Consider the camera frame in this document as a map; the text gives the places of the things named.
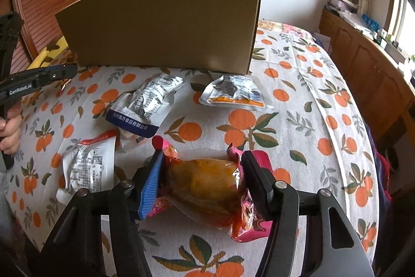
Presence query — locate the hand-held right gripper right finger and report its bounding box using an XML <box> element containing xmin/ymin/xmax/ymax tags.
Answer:
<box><xmin>240</xmin><ymin>150</ymin><xmax>375</xmax><ymax>277</ymax></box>

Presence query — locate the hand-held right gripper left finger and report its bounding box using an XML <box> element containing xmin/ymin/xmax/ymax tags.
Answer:
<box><xmin>39</xmin><ymin>150</ymin><xmax>166</xmax><ymax>277</ymax></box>

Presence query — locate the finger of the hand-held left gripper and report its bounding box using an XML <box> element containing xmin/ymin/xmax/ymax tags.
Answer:
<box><xmin>36</xmin><ymin>64</ymin><xmax>78</xmax><ymax>86</ymax></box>

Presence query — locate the pink snack packet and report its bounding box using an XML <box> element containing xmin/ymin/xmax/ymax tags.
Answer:
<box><xmin>147</xmin><ymin>135</ymin><xmax>276</xmax><ymax>243</ymax></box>

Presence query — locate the brown cardboard box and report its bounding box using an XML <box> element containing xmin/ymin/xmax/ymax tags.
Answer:
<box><xmin>54</xmin><ymin>0</ymin><xmax>264</xmax><ymax>76</ymax></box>

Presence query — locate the person's left hand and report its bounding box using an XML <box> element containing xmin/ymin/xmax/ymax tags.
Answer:
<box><xmin>0</xmin><ymin>108</ymin><xmax>22</xmax><ymax>152</ymax></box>

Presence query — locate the yellow plush toy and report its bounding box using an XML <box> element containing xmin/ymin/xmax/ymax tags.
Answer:
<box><xmin>26</xmin><ymin>35</ymin><xmax>77</xmax><ymax>70</ymax></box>

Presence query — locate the orange print bedsheet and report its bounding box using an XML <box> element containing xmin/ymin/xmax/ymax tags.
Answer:
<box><xmin>6</xmin><ymin>27</ymin><xmax>380</xmax><ymax>277</ymax></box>

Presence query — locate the white packet with red edge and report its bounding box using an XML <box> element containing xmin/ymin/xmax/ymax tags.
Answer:
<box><xmin>57</xmin><ymin>129</ymin><xmax>119</xmax><ymax>204</ymax></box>

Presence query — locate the silver packet with blue label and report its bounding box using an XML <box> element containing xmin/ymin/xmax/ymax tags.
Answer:
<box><xmin>105</xmin><ymin>73</ymin><xmax>186</xmax><ymax>139</ymax></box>

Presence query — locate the silver packet with clear window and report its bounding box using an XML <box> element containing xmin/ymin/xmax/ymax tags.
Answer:
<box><xmin>199</xmin><ymin>73</ymin><xmax>274</xmax><ymax>110</ymax></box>

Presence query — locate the dark blue blanket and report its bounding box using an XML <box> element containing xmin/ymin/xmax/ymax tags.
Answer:
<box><xmin>361</xmin><ymin>115</ymin><xmax>394</xmax><ymax>268</ymax></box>

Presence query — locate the black trash bin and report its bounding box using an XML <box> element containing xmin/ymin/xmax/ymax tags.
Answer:
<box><xmin>384</xmin><ymin>145</ymin><xmax>401</xmax><ymax>172</ymax></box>

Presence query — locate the white paper bag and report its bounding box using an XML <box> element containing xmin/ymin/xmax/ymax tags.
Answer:
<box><xmin>313</xmin><ymin>32</ymin><xmax>331</xmax><ymax>52</ymax></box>

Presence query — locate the wooden cabinet counter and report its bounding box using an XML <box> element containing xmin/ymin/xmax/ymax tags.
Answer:
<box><xmin>319</xmin><ymin>8</ymin><xmax>415</xmax><ymax>141</ymax></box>

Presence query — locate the clear plastic bag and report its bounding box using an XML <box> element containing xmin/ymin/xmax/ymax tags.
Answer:
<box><xmin>337</xmin><ymin>9</ymin><xmax>364</xmax><ymax>29</ymax></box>

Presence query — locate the row of blue bottles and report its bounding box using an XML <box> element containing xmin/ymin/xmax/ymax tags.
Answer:
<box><xmin>361</xmin><ymin>14</ymin><xmax>380</xmax><ymax>31</ymax></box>

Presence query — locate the stack of boxes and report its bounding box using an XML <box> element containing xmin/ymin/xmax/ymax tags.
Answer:
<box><xmin>326</xmin><ymin>0</ymin><xmax>357</xmax><ymax>13</ymax></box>

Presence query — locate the window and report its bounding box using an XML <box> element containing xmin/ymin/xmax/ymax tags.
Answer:
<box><xmin>386</xmin><ymin>0</ymin><xmax>415</xmax><ymax>60</ymax></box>

